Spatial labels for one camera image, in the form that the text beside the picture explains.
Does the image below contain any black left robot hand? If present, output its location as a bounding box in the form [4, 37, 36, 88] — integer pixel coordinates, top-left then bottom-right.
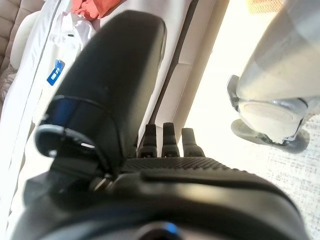
[9, 9, 311, 240]

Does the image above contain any white garment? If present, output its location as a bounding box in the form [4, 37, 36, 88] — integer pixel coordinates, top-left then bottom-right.
[48, 11, 96, 52]

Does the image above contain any red garment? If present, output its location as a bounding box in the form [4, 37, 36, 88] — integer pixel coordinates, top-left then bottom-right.
[70, 0, 126, 21]

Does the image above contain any grey bed mattress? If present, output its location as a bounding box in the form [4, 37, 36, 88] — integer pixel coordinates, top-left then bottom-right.
[0, 0, 198, 236]

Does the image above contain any woven wicker basket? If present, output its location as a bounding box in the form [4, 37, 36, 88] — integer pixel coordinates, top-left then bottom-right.
[246, 0, 286, 13]

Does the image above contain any blue tag card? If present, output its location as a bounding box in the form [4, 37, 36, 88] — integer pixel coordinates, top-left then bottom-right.
[46, 59, 66, 87]

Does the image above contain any grey pillow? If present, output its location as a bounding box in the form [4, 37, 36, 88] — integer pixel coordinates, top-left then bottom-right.
[9, 11, 42, 71]

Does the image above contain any patterned grey cushion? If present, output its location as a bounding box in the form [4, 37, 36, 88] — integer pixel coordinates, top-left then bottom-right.
[0, 63, 17, 102]

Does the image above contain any brown tufted headboard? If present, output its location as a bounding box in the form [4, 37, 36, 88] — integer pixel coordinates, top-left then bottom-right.
[0, 0, 46, 73]

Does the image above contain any silver left robot leg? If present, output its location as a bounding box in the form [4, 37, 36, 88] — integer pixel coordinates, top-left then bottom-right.
[226, 0, 320, 154]

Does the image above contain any robot legs and torso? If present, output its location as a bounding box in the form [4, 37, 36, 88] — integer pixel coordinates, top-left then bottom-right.
[262, 113, 320, 240]

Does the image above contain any padded beige bed frame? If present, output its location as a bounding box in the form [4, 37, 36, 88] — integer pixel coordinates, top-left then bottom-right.
[138, 0, 231, 157]

